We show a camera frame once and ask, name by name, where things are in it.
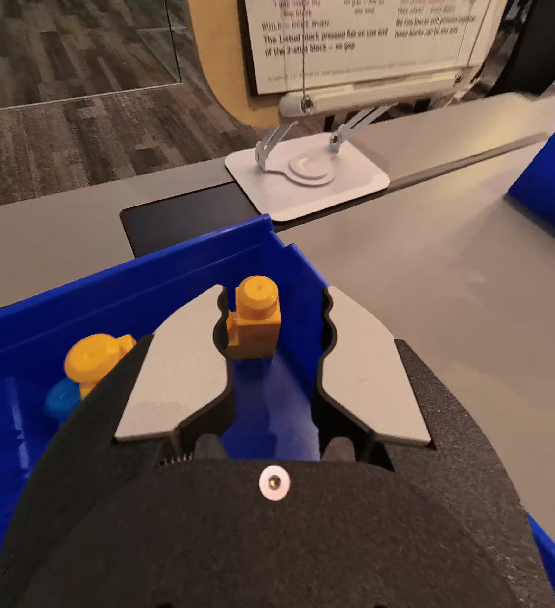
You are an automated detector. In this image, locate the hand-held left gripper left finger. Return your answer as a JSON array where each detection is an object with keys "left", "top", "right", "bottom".
[{"left": 114, "top": 285, "right": 235, "bottom": 442}]

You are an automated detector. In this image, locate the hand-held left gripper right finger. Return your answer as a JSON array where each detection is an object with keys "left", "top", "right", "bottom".
[{"left": 315, "top": 286, "right": 432, "bottom": 447}]

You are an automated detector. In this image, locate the blue plastic bin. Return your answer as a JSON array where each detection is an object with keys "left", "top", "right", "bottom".
[{"left": 0, "top": 214, "right": 555, "bottom": 608}]

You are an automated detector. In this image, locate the plain blue object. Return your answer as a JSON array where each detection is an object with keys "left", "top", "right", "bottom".
[{"left": 508, "top": 114, "right": 555, "bottom": 245}]

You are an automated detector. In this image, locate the black mat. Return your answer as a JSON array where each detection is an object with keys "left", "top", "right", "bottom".
[{"left": 120, "top": 182, "right": 261, "bottom": 259}]

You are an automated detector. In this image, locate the white stand base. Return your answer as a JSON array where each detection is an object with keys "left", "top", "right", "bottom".
[{"left": 225, "top": 107, "right": 391, "bottom": 222}]

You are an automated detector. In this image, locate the instruction sheet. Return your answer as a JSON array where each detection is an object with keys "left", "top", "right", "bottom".
[{"left": 244, "top": 0, "right": 492, "bottom": 96}]

